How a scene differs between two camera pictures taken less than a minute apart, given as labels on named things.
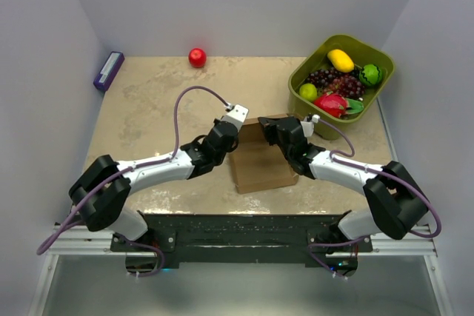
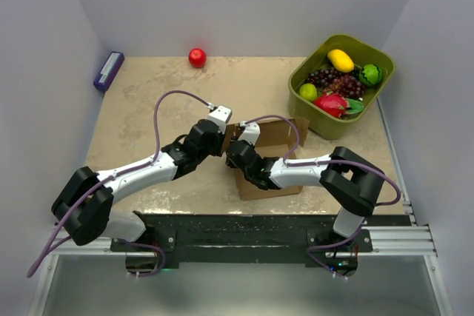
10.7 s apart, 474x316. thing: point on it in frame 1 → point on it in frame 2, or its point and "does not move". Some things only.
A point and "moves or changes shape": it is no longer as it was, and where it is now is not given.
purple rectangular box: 109,71 does not move
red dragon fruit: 338,106 does not move
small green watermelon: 370,75 does not move
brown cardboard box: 258,164 moves or changes shape
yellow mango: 341,61 does not move
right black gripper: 269,128 → 229,163
